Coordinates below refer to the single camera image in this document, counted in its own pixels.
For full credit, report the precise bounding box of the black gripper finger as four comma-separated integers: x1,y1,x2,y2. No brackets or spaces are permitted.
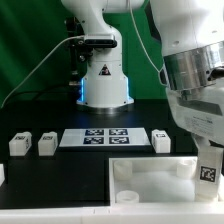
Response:
193,135,210,153

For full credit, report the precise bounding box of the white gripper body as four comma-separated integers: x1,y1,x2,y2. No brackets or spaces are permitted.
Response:
165,66,224,148

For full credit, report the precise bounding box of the white square tabletop part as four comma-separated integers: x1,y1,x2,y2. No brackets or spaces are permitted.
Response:
109,156,224,205

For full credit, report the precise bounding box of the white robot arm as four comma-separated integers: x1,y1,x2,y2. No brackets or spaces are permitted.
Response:
61,0,224,146

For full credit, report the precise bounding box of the white fiducial marker plate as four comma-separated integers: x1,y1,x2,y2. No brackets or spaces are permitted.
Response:
59,128,150,147

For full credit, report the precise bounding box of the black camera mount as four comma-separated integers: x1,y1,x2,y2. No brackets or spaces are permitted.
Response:
65,17,92,87

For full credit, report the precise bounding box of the white cable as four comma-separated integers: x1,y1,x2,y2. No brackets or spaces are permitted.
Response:
0,34,86,109

